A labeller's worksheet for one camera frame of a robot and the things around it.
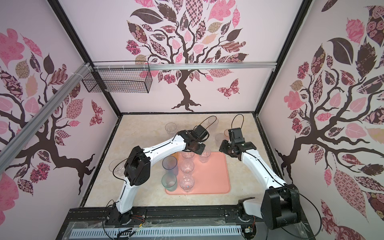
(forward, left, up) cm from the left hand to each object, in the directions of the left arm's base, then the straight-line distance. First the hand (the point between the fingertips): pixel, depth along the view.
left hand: (198, 150), depth 90 cm
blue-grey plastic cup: (-10, +16, +3) cm, 19 cm away
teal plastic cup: (-17, +17, -7) cm, 25 cm away
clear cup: (-1, -4, -7) cm, 8 cm away
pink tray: (-12, -6, -7) cm, 15 cm away
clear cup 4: (-18, +7, -7) cm, 20 cm away
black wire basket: (+40, +52, +26) cm, 70 cm away
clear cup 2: (0, +7, -7) cm, 9 cm away
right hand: (0, -15, +5) cm, 16 cm away
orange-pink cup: (+14, -20, -2) cm, 24 cm away
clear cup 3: (-9, +7, -2) cm, 12 cm away
